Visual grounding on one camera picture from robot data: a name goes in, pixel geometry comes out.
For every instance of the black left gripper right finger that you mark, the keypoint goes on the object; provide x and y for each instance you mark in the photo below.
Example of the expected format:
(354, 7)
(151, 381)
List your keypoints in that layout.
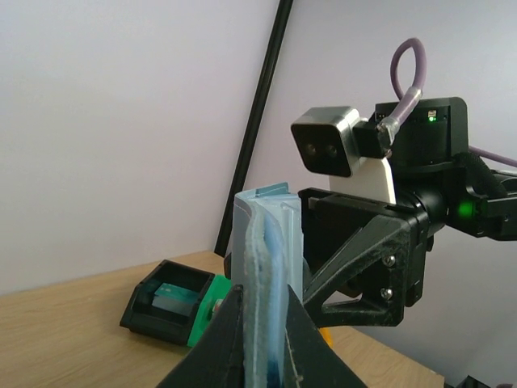
(308, 361)

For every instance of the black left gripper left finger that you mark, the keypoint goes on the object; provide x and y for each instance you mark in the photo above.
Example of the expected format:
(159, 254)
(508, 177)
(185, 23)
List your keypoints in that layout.
(217, 359)

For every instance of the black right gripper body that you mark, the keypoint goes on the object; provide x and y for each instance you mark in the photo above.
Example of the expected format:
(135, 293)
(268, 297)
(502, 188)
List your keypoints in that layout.
(329, 219)

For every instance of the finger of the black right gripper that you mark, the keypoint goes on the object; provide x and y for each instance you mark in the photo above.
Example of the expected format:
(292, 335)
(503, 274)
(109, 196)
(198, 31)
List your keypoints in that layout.
(372, 277)

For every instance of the blue card holder wallet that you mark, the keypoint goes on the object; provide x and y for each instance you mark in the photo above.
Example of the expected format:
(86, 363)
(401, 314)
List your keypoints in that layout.
(267, 261)

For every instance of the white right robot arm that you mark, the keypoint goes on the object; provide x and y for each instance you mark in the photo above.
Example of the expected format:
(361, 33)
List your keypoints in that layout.
(431, 150)

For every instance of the teal cards in black bin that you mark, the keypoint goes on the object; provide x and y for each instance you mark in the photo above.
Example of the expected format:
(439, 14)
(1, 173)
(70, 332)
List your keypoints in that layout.
(175, 299)

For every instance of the orange storage bin right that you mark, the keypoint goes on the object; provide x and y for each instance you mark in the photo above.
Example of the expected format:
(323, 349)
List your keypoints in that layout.
(326, 335)

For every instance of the green storage bin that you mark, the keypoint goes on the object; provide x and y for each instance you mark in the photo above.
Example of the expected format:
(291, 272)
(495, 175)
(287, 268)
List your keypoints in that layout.
(210, 303)

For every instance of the black storage bin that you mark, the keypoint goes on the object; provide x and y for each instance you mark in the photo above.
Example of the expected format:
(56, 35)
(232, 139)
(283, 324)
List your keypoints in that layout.
(141, 317)

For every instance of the black frame post right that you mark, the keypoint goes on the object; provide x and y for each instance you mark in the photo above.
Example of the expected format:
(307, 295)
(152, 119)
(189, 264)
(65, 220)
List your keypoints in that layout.
(254, 121)

